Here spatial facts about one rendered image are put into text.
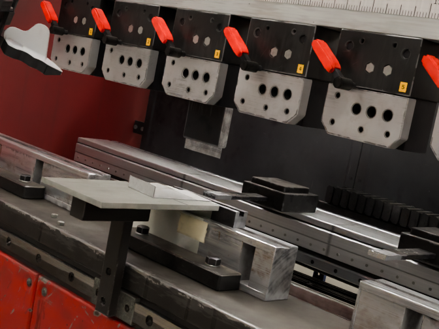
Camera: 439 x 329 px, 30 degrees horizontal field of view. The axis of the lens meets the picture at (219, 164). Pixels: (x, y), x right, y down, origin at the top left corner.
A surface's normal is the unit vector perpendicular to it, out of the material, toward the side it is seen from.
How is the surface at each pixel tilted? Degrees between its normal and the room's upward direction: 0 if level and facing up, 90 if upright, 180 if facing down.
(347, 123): 90
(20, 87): 90
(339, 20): 90
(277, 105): 90
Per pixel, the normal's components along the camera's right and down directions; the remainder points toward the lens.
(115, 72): -0.71, -0.06
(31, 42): -0.04, 0.40
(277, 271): 0.68, 0.22
